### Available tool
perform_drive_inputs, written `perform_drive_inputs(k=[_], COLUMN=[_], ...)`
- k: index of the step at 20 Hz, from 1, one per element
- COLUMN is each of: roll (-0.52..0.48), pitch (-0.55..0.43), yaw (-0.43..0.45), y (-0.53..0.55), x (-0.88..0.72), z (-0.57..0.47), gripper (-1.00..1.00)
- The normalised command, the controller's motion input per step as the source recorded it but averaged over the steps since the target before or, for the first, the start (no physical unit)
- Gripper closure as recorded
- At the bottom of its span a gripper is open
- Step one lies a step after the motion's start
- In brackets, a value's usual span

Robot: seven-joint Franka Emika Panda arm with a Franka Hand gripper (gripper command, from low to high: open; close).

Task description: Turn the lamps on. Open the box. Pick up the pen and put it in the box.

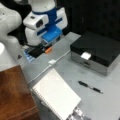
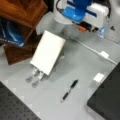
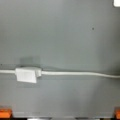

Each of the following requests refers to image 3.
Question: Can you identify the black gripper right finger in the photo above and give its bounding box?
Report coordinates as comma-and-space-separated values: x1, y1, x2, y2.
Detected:
113, 107, 120, 120

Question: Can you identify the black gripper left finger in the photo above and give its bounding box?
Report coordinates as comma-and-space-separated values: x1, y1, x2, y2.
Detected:
0, 107, 13, 119

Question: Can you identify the white cable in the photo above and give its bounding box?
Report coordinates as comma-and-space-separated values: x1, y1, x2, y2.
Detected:
0, 68, 120, 80

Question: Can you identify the white cable adapter block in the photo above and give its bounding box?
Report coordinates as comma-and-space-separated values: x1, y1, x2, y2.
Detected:
15, 67, 42, 83

